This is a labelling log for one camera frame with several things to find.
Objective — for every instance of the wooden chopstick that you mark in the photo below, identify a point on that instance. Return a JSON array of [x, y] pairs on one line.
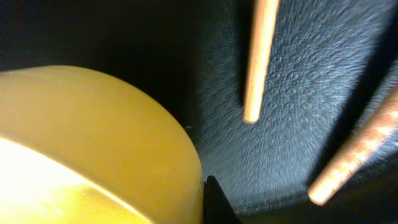
[[262, 33], [355, 151]]

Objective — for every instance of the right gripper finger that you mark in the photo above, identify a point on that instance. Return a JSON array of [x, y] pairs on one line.
[[217, 209]]

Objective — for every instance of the yellow bowl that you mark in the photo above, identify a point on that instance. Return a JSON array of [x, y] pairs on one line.
[[80, 146]]

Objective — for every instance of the round black tray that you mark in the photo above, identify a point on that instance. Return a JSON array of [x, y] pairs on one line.
[[332, 64]]

